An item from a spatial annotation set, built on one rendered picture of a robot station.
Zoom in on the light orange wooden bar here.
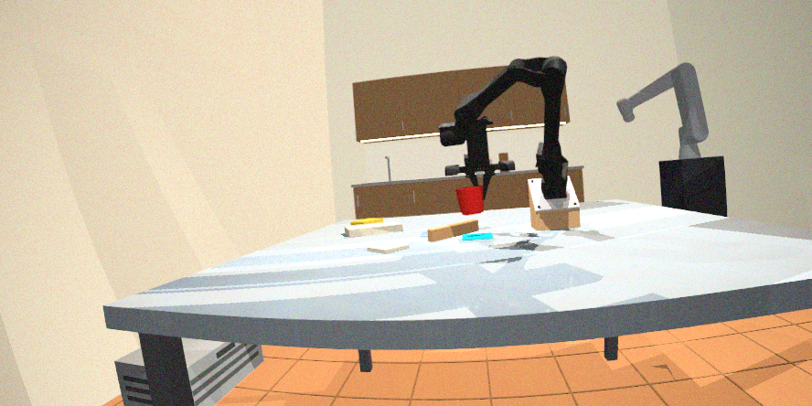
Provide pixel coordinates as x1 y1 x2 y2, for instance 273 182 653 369
427 219 479 241

